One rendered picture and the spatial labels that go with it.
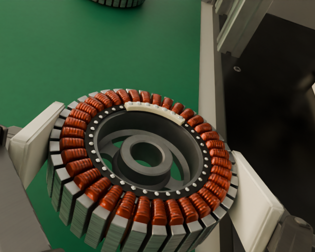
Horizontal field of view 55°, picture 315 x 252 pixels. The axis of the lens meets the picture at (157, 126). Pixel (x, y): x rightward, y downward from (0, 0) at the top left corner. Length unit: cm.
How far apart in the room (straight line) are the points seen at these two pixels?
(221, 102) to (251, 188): 17
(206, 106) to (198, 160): 16
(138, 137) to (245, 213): 8
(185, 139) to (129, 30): 23
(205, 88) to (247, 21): 9
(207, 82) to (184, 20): 13
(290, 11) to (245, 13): 21
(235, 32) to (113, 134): 23
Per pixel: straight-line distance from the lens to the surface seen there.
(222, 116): 31
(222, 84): 35
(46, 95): 30
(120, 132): 21
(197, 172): 18
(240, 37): 39
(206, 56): 42
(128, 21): 42
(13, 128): 17
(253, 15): 38
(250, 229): 17
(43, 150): 17
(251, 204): 17
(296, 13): 58
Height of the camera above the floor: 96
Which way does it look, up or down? 46 degrees down
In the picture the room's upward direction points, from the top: 24 degrees clockwise
